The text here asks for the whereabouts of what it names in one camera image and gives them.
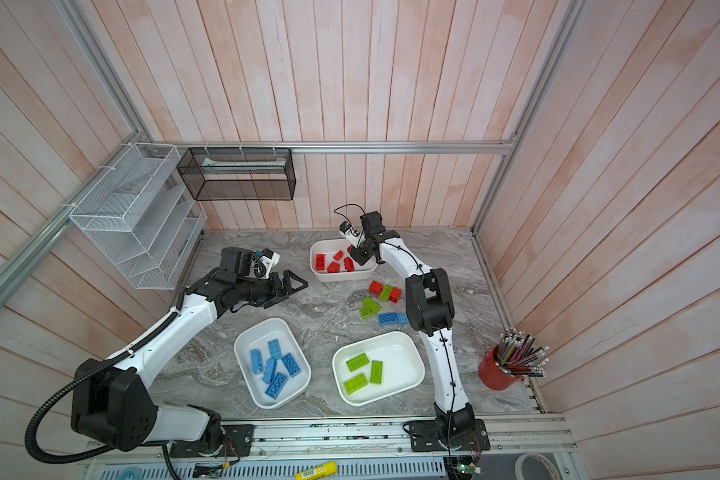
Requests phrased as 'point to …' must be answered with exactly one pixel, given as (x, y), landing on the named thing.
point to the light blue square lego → (402, 319)
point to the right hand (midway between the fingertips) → (356, 248)
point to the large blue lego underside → (388, 319)
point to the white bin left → (256, 336)
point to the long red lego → (349, 264)
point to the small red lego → (339, 255)
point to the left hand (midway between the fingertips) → (298, 295)
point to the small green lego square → (365, 313)
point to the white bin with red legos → (330, 261)
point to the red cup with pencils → (514, 356)
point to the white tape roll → (518, 469)
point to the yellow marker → (317, 471)
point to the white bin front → (403, 367)
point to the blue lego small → (275, 349)
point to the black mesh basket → (239, 173)
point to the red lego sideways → (395, 294)
